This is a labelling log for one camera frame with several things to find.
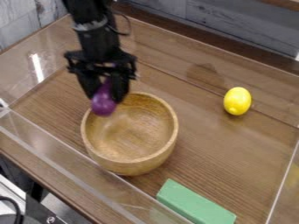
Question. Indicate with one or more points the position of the purple toy eggplant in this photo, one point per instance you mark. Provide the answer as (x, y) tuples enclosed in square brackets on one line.
[(102, 103)]

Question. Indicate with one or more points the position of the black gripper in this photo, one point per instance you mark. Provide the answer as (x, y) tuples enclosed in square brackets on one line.
[(101, 58)]

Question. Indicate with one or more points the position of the brown wooden bowl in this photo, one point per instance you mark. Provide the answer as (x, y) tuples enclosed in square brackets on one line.
[(133, 141)]

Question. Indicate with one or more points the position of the green foam block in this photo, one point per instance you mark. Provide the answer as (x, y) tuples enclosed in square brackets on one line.
[(193, 206)]

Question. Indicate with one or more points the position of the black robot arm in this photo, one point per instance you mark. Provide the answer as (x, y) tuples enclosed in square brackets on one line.
[(93, 12)]

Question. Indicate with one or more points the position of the yellow toy lemon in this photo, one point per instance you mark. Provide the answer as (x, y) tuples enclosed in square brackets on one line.
[(237, 101)]

